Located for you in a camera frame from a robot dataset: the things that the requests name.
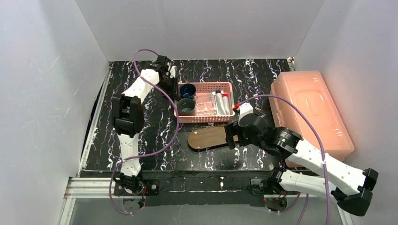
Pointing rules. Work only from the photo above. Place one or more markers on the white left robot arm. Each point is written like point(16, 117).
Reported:
point(128, 115)

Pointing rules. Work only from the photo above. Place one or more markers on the dark grey cup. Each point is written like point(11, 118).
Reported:
point(186, 107)

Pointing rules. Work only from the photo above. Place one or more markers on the clear plastic dimpled tray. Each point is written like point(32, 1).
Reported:
point(205, 105)

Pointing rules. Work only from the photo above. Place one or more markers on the red capped toothpaste tube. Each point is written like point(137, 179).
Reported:
point(226, 103)

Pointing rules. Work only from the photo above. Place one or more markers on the dark blue cup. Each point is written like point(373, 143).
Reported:
point(187, 90)

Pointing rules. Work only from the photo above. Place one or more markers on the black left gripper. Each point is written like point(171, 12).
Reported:
point(171, 82)

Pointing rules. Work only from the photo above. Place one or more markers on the large pink storage box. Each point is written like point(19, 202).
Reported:
point(308, 92)

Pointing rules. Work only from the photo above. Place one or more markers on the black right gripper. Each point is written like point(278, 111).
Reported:
point(232, 135)

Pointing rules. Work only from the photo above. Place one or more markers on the white toothpaste tube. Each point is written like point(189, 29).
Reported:
point(219, 102)

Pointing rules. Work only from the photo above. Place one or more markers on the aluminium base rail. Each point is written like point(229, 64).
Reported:
point(86, 202)

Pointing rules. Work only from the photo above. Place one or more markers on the oval wooden tray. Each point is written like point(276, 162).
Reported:
point(207, 138)

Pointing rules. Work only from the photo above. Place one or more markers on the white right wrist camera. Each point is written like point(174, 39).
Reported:
point(245, 108)

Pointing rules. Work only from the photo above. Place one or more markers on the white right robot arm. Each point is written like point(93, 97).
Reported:
point(350, 188)

